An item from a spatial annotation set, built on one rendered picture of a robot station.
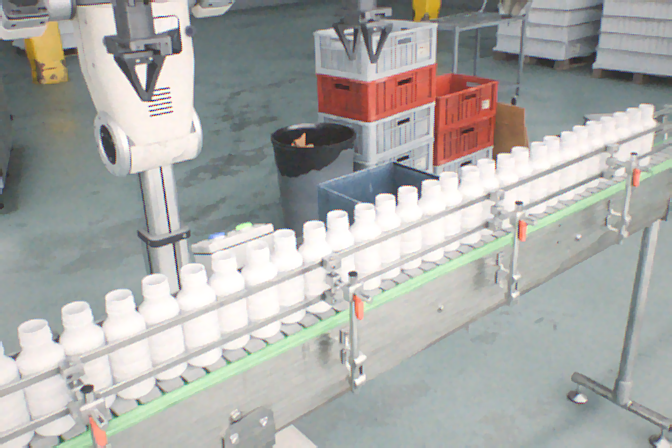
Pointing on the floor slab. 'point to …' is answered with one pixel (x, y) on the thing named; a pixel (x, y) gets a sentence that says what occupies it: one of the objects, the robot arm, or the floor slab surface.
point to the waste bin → (309, 166)
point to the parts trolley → (479, 41)
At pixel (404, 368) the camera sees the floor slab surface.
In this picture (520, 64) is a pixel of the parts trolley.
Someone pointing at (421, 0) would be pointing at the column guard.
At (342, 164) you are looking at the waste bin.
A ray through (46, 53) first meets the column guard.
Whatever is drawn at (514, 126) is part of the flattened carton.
